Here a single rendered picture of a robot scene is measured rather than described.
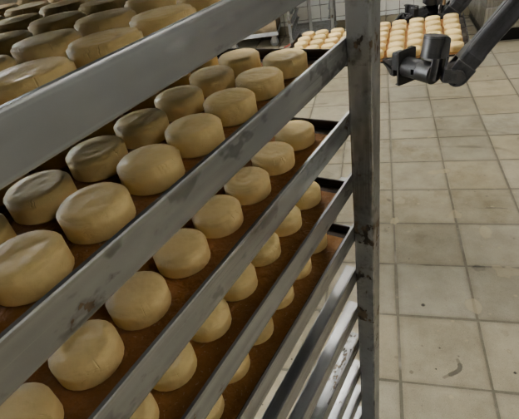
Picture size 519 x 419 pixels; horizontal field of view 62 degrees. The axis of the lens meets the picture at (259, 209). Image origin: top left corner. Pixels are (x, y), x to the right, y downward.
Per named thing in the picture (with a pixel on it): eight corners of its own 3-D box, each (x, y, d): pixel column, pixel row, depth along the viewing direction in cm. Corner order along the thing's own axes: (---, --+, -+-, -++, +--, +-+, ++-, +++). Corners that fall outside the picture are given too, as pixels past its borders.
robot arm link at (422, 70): (427, 86, 118) (442, 84, 120) (432, 60, 115) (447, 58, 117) (408, 81, 123) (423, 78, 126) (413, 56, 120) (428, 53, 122)
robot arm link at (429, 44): (464, 84, 116) (458, 76, 123) (475, 38, 110) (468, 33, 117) (417, 81, 118) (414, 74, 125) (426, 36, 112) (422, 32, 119)
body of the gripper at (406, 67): (393, 85, 130) (411, 91, 124) (393, 51, 124) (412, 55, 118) (410, 78, 132) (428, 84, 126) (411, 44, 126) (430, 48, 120)
